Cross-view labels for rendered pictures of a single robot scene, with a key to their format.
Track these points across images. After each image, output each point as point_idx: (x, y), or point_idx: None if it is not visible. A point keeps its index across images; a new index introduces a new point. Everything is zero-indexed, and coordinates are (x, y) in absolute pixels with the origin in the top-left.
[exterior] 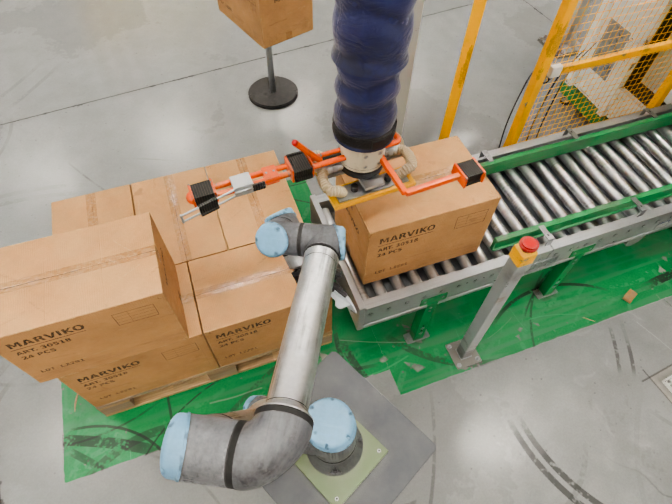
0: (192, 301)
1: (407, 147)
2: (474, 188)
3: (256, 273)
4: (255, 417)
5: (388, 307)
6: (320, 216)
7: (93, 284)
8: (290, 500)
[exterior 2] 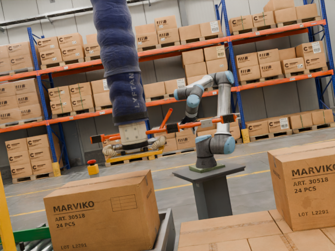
0: (275, 218)
1: (107, 145)
2: (76, 182)
3: (227, 228)
4: (212, 75)
5: None
6: (162, 238)
7: (308, 148)
8: (226, 163)
